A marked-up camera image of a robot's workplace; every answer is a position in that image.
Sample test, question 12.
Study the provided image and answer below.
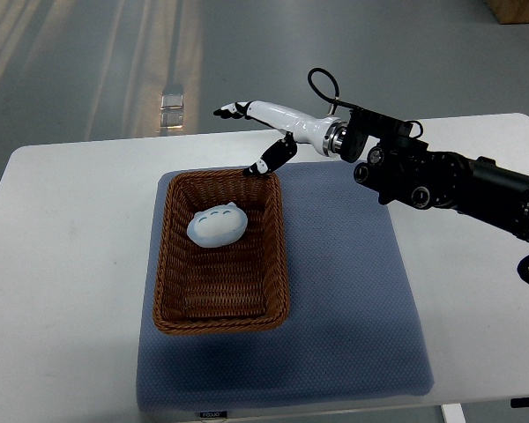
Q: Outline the brown wicker basket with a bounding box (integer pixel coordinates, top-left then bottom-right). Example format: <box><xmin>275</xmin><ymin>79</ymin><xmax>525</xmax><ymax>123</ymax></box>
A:
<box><xmin>153</xmin><ymin>169</ymin><xmax>290</xmax><ymax>335</ymax></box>

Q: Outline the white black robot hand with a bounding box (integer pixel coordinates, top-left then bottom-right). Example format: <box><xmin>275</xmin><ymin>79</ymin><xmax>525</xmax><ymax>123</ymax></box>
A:
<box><xmin>213</xmin><ymin>100</ymin><xmax>346</xmax><ymax>176</ymax></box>

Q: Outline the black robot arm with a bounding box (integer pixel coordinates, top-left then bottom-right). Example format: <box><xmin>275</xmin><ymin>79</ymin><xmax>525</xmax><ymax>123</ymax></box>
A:
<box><xmin>328</xmin><ymin>107</ymin><xmax>529</xmax><ymax>285</ymax></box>

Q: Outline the blue white plush toy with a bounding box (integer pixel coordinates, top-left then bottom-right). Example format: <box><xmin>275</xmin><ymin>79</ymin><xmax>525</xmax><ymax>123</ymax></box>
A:
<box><xmin>186</xmin><ymin>202</ymin><xmax>248</xmax><ymax>249</ymax></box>

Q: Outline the black bracket under table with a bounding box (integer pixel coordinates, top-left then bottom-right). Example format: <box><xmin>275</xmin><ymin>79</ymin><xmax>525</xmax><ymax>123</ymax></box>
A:
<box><xmin>510</xmin><ymin>397</ymin><xmax>529</xmax><ymax>409</ymax></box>

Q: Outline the metal floor socket plate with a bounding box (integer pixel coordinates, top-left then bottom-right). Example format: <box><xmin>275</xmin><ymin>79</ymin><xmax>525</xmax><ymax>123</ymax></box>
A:
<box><xmin>160</xmin><ymin>84</ymin><xmax>184</xmax><ymax>130</ymax></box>

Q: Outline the wooden box corner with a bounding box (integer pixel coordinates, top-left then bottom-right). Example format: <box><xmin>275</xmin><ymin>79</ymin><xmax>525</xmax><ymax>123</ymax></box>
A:
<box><xmin>485</xmin><ymin>0</ymin><xmax>529</xmax><ymax>25</ymax></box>

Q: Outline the blue fabric cushion mat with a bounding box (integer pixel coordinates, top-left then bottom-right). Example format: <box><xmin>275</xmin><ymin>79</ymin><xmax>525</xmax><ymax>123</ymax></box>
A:
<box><xmin>136</xmin><ymin>161</ymin><xmax>434</xmax><ymax>412</ymax></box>

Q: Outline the black cable loop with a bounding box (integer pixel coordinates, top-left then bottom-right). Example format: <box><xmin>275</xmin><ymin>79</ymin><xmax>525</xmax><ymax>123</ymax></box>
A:
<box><xmin>307</xmin><ymin>67</ymin><xmax>358</xmax><ymax>116</ymax></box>

